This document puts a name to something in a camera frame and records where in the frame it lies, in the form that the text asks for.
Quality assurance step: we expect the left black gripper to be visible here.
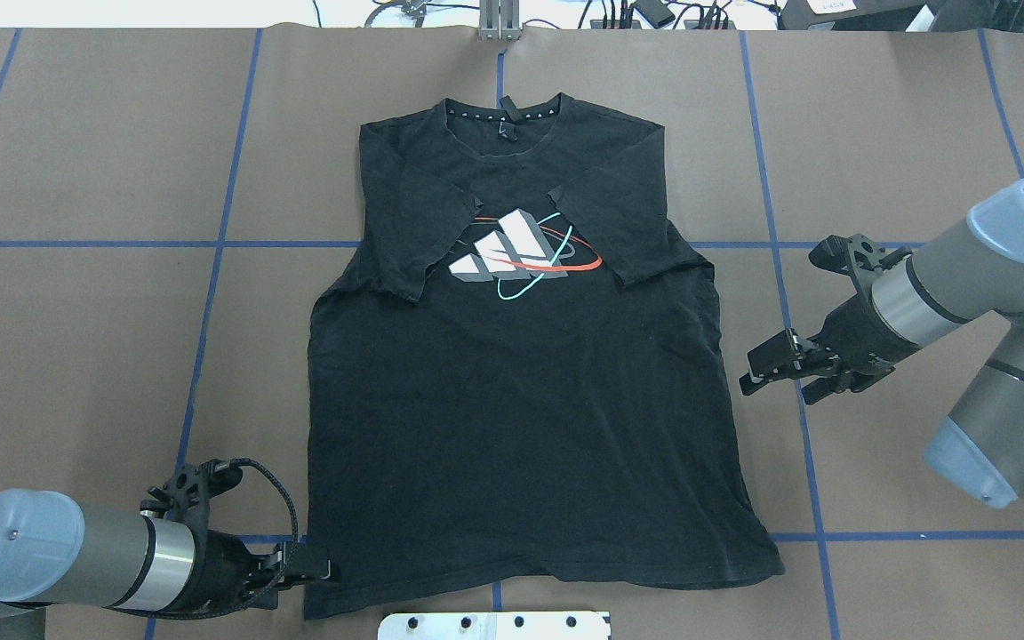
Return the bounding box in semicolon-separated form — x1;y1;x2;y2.
188;531;340;614

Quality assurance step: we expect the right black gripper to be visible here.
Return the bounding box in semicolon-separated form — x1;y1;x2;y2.
739;295;921;406

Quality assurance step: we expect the black graphic t-shirt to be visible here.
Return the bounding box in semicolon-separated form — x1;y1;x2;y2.
304;93;785;620

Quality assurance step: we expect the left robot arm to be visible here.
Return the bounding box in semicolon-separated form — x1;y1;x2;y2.
0;489;338;620

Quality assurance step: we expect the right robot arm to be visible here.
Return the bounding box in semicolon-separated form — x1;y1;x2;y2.
739;178;1024;509

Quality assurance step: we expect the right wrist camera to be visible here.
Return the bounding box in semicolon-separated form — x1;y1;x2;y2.
808;234;914;297

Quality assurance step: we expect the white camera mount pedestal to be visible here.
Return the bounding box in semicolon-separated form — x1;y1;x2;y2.
377;611;612;639

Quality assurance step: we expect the aluminium frame post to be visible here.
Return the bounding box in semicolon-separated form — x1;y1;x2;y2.
478;0;523;42

